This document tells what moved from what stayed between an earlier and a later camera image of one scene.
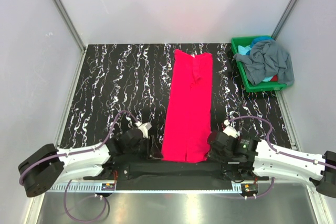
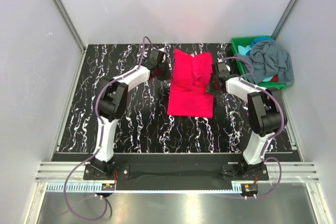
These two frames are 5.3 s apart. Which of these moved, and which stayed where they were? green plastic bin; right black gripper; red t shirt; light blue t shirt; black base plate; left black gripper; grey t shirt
Moved: left black gripper; red t shirt; right black gripper
Stayed: light blue t shirt; green plastic bin; black base plate; grey t shirt
